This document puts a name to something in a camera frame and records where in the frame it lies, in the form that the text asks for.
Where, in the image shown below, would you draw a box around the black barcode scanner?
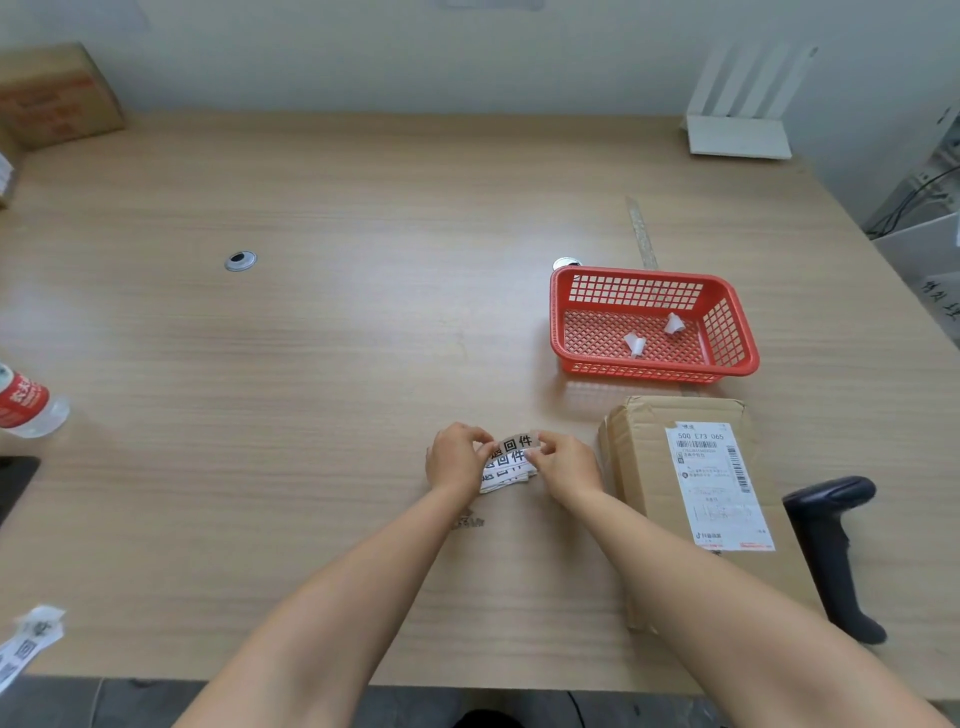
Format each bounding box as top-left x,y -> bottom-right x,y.
781,475 -> 889,646

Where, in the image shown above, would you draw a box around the clear plastic ruler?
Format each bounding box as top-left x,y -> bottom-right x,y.
626,195 -> 660,273

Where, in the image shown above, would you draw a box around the white equipment with cables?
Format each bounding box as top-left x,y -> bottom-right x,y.
862,105 -> 960,331

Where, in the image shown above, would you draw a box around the large brown cardboard box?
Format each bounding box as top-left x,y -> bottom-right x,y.
0,42 -> 128,151

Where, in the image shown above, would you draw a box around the white printed sticker strip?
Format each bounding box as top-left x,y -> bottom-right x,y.
0,604 -> 67,695

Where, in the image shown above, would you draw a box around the black phone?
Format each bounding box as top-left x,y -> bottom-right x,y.
0,455 -> 42,528

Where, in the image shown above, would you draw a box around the person's right hand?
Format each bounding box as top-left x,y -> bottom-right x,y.
522,429 -> 606,503

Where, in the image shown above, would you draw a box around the person's left forearm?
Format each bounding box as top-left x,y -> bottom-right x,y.
174,481 -> 481,728

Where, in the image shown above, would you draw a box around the brown cardboard parcel box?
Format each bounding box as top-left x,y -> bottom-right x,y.
597,395 -> 826,633

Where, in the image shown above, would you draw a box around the plastic water bottle red label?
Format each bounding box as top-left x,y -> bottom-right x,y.
0,363 -> 72,440

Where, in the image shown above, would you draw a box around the person's right forearm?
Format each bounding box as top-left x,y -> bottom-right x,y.
558,482 -> 955,728

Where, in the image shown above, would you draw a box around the white shipping label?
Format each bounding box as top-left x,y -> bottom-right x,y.
665,421 -> 776,555

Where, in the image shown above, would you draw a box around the person's left hand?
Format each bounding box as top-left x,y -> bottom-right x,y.
425,422 -> 497,498

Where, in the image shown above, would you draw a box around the red plastic mesh basket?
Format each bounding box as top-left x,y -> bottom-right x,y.
549,265 -> 761,385

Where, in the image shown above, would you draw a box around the white printed sticker sheets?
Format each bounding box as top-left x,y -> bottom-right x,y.
478,431 -> 544,496

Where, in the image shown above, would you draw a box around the white wifi router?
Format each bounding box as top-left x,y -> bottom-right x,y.
681,42 -> 820,161

